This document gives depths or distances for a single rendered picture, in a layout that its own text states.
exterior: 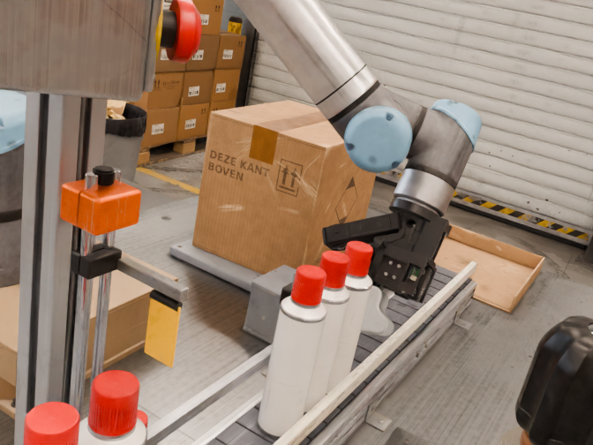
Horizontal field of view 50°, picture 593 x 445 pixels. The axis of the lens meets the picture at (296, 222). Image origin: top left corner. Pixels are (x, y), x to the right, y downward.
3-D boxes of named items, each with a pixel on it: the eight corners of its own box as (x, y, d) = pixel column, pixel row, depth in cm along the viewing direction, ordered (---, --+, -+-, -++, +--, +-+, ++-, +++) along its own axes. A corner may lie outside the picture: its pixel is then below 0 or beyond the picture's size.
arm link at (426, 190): (398, 163, 86) (409, 183, 93) (384, 193, 85) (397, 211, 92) (450, 180, 82) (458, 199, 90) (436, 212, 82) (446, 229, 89)
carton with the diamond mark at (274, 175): (296, 290, 115) (326, 147, 106) (191, 245, 124) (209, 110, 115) (359, 245, 141) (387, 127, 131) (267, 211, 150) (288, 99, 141)
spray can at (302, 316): (284, 447, 71) (320, 287, 64) (248, 426, 74) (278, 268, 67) (308, 425, 76) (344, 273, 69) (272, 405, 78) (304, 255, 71)
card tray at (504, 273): (510, 313, 127) (516, 296, 126) (393, 267, 139) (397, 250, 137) (539, 272, 152) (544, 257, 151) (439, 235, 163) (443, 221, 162)
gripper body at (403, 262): (409, 299, 80) (446, 213, 81) (349, 274, 84) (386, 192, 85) (420, 308, 87) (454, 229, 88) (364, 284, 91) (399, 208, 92)
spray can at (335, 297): (310, 422, 76) (345, 270, 69) (274, 402, 79) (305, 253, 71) (330, 403, 81) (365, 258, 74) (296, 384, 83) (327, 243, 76)
